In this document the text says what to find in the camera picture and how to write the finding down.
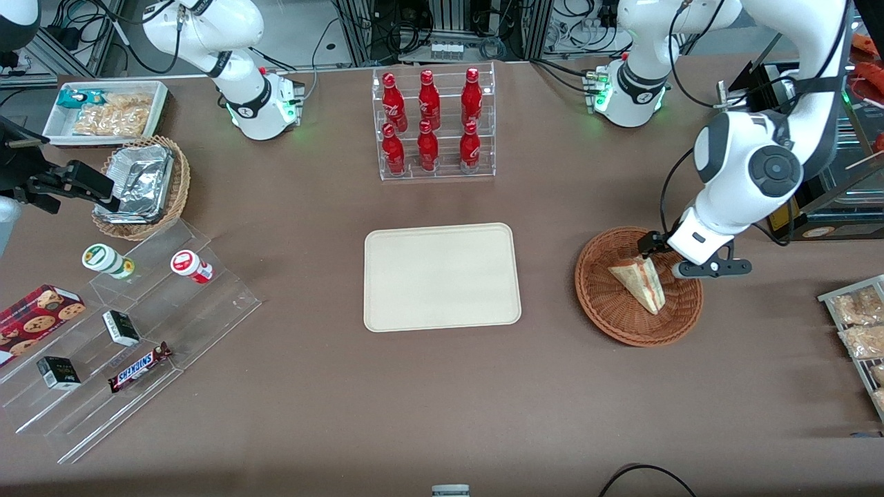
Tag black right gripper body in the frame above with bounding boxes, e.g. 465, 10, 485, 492
0, 116, 52, 197

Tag triangular sandwich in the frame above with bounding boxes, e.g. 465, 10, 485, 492
607, 255, 668, 316

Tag brown wicker basket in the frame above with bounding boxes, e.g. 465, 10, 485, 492
575, 226, 704, 347

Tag light wicker basket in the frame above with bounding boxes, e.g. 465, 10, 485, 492
90, 135, 192, 242

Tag beige plastic tray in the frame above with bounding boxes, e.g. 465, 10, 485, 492
363, 222, 523, 333

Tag aluminium foil container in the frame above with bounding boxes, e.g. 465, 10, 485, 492
93, 143, 175, 226

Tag white rectangular snack bin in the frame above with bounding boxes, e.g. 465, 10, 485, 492
41, 80, 171, 148

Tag clear bag of chips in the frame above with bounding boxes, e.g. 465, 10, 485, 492
72, 92, 154, 138

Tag green lidded white jar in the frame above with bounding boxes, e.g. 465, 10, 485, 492
81, 243, 136, 281

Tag teal snack packet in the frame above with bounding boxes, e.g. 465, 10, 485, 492
56, 88, 106, 110

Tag red lidded white jar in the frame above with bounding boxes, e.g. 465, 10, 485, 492
170, 250, 215, 285

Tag black food warmer cabinet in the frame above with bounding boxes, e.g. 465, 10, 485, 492
717, 0, 884, 243

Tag red cookie box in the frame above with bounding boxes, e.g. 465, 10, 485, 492
0, 284, 87, 369

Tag small black box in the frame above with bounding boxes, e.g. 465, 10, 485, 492
102, 310, 142, 348
36, 356, 82, 392

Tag clear acrylic stepped display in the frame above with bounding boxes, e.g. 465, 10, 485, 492
0, 219, 262, 465

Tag steel warmer pan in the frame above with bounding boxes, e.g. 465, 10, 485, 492
839, 131, 884, 191

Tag Snickers chocolate bar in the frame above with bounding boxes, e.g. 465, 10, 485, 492
107, 341, 173, 395

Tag red cola bottle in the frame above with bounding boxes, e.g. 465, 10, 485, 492
461, 67, 483, 127
382, 72, 409, 133
459, 121, 482, 174
416, 119, 440, 173
418, 69, 442, 130
381, 123, 407, 175

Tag clear acrylic bottle rack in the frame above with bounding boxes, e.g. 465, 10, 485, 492
372, 62, 497, 182

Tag red sausage food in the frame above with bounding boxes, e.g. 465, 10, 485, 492
855, 61, 884, 106

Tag orange fried food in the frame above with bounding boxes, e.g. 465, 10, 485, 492
851, 30, 884, 58

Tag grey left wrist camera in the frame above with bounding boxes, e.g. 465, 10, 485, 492
673, 257, 753, 280

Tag metal wire rack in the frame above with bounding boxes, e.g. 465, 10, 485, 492
818, 274, 884, 423

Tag black floor cable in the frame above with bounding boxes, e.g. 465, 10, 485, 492
597, 463, 699, 497

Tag aluminium extrusion frame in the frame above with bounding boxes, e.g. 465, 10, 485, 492
334, 0, 555, 67

